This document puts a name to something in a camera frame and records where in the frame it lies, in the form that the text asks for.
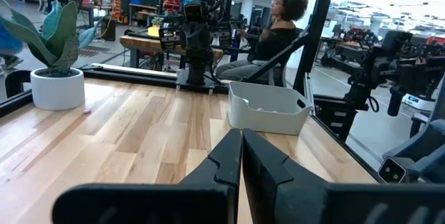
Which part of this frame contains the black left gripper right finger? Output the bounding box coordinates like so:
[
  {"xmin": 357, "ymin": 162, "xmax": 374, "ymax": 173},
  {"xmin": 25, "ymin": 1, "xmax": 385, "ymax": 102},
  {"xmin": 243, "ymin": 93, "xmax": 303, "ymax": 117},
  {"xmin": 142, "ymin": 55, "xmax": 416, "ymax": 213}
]
[{"xmin": 242, "ymin": 129, "xmax": 327, "ymax": 224}]

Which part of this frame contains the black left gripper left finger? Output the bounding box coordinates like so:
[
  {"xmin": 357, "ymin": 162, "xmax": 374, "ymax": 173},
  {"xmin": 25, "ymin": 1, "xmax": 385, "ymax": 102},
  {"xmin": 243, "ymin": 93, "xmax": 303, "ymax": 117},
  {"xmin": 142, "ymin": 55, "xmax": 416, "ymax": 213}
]
[{"xmin": 180, "ymin": 129, "xmax": 243, "ymax": 187}]

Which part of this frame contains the white plastic bin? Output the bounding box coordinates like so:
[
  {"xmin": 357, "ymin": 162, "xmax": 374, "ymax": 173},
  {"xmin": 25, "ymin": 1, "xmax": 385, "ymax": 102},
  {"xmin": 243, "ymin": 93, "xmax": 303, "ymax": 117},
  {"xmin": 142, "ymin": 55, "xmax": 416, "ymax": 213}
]
[{"xmin": 227, "ymin": 80, "xmax": 314, "ymax": 136}]

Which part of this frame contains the person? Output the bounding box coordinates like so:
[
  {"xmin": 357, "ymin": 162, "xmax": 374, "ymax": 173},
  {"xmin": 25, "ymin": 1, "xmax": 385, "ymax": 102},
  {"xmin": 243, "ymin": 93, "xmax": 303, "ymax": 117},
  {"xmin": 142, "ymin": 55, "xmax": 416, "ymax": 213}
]
[
  {"xmin": 215, "ymin": 0, "xmax": 310, "ymax": 82},
  {"xmin": 0, "ymin": 18, "xmax": 25, "ymax": 75}
]

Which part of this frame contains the snake plant in white pot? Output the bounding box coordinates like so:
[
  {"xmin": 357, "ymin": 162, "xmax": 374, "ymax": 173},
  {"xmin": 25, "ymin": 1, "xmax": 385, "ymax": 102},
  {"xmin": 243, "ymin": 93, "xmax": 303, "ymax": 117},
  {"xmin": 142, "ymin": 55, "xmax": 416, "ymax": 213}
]
[{"xmin": 0, "ymin": 0, "xmax": 102, "ymax": 111}]

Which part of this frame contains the black clamp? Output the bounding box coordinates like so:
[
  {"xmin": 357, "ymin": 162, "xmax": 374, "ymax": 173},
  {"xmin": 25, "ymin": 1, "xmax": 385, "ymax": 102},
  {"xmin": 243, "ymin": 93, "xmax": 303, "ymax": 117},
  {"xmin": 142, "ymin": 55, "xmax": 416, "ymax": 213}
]
[{"xmin": 4, "ymin": 70, "xmax": 33, "ymax": 99}]

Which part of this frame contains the wooden table with black frame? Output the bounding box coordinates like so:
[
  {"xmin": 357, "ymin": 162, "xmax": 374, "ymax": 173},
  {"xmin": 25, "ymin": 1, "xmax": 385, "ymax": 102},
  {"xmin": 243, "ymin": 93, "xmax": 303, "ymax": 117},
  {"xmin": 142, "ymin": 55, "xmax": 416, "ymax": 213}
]
[{"xmin": 120, "ymin": 34, "xmax": 224, "ymax": 70}]

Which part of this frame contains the silver camera box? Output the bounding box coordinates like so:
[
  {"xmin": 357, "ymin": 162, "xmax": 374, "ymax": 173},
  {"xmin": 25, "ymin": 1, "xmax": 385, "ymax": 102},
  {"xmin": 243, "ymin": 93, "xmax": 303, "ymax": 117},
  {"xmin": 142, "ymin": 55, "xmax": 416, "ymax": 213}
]
[{"xmin": 377, "ymin": 157, "xmax": 407, "ymax": 184}]

